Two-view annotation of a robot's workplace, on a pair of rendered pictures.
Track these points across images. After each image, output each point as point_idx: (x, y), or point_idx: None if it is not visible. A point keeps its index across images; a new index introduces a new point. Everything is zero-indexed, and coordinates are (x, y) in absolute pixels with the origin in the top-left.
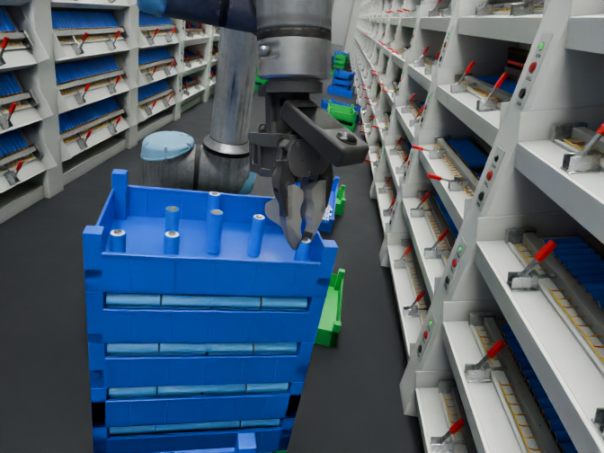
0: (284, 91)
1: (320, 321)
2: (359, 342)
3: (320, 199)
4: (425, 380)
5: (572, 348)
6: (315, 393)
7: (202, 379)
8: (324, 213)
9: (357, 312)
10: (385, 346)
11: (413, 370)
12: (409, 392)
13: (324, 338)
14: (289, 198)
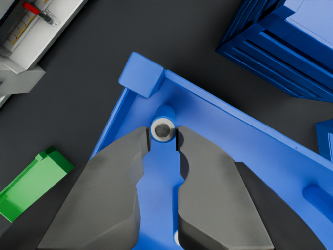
0: None
1: (45, 172)
2: (29, 140)
3: (98, 185)
4: (14, 65)
5: None
6: (93, 121)
7: None
8: (96, 154)
9: (6, 166)
10: (11, 126)
11: (14, 81)
12: (30, 76)
13: (55, 155)
14: (245, 202)
